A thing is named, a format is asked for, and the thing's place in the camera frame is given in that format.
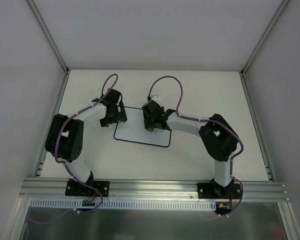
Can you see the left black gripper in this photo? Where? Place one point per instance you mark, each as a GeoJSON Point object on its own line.
{"type": "Point", "coordinates": [114, 117]}

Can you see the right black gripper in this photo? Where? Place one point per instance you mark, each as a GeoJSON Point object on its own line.
{"type": "Point", "coordinates": [153, 124]}

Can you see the green whiteboard eraser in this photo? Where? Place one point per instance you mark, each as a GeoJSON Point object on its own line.
{"type": "Point", "coordinates": [150, 129]}

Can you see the small black-framed whiteboard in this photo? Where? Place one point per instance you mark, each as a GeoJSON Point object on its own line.
{"type": "Point", "coordinates": [133, 130]}

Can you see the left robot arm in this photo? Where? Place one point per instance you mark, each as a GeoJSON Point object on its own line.
{"type": "Point", "coordinates": [66, 133]}

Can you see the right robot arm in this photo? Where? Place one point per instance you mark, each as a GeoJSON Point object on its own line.
{"type": "Point", "coordinates": [218, 137]}

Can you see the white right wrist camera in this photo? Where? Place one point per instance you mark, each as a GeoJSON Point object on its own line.
{"type": "Point", "coordinates": [155, 97]}

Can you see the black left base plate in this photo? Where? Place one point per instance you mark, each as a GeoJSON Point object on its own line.
{"type": "Point", "coordinates": [76, 189]}

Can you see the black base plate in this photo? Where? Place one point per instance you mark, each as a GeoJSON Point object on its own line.
{"type": "Point", "coordinates": [76, 189]}
{"type": "Point", "coordinates": [212, 190]}

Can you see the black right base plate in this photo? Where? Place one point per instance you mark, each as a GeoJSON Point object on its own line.
{"type": "Point", "coordinates": [212, 190]}

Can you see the white slotted cable duct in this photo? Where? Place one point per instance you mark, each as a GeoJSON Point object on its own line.
{"type": "Point", "coordinates": [124, 204]}

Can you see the left aluminium frame post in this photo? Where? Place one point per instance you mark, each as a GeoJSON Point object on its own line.
{"type": "Point", "coordinates": [60, 86]}

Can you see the aluminium frame post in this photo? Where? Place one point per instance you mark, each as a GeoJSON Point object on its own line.
{"type": "Point", "coordinates": [60, 86]}
{"type": "Point", "coordinates": [258, 81]}

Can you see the aluminium mounting rail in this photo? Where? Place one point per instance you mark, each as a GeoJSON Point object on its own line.
{"type": "Point", "coordinates": [175, 190]}

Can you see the right aluminium frame post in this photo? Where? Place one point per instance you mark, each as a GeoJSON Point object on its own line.
{"type": "Point", "coordinates": [258, 81]}

